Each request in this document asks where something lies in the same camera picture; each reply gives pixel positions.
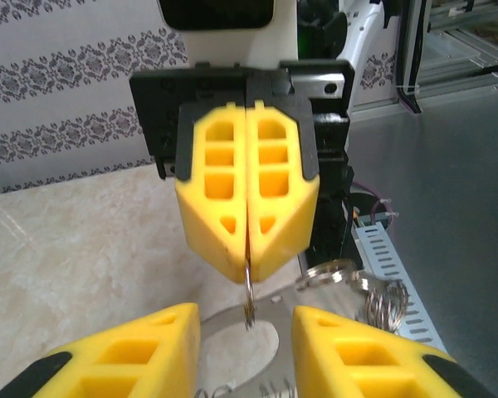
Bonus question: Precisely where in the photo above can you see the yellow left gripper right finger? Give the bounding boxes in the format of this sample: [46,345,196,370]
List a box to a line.
[291,305,498,398]

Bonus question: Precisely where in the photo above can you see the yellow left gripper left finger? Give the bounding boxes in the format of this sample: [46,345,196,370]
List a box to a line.
[0,302,202,398]

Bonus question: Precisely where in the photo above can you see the silver keyring with spring coils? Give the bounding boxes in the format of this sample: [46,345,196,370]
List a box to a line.
[193,259,410,398]

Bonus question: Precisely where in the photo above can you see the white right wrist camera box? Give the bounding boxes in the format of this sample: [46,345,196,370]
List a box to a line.
[157,0,296,71]

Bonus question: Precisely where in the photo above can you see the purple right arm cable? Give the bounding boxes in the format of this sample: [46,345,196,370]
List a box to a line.
[351,179,400,230]

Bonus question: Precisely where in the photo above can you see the grey slotted cable duct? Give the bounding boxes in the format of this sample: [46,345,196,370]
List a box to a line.
[351,222,446,350]

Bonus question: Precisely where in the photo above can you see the aluminium frame post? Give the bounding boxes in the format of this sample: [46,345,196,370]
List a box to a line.
[399,0,432,104]

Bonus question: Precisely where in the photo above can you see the aluminium frame bar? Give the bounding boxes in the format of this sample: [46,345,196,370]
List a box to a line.
[350,68,498,119]

